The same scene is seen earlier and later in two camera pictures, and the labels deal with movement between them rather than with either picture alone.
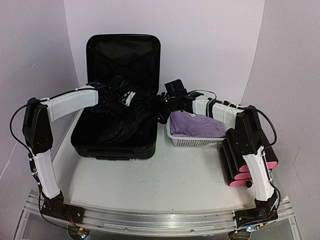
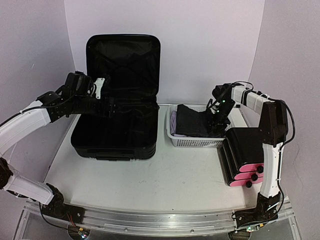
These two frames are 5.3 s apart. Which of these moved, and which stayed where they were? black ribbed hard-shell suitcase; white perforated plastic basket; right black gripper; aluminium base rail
Moved: right black gripper
Stayed: black ribbed hard-shell suitcase; aluminium base rail; white perforated plastic basket
